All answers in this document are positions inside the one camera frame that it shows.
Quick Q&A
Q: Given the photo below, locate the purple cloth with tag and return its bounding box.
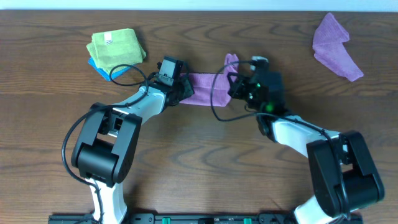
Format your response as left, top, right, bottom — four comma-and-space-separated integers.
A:
180, 64, 238, 107

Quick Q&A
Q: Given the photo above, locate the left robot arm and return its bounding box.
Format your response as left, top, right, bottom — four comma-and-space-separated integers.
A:
71, 77, 194, 223

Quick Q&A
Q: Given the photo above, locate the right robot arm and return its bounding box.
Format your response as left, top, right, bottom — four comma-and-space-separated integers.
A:
227, 72, 385, 223

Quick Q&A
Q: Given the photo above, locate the blue folded cloth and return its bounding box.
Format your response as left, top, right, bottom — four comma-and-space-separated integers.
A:
88, 57, 130, 82

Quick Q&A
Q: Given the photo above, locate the green folded cloth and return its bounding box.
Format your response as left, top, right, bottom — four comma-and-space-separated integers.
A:
86, 28, 146, 73

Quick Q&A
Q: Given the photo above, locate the purple crumpled cloth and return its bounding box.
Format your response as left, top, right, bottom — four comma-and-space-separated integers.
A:
312, 12, 364, 82

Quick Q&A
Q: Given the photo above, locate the right black cable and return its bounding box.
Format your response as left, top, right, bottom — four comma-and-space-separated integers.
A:
210, 60, 349, 218

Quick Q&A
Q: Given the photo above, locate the black cable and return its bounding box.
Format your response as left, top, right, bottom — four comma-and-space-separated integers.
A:
61, 63, 162, 224
210, 60, 349, 218

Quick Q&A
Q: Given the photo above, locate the left black cable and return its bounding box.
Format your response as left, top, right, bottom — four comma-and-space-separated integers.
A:
61, 63, 162, 224

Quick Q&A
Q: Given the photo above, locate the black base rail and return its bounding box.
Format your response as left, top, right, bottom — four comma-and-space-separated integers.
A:
48, 212, 364, 224

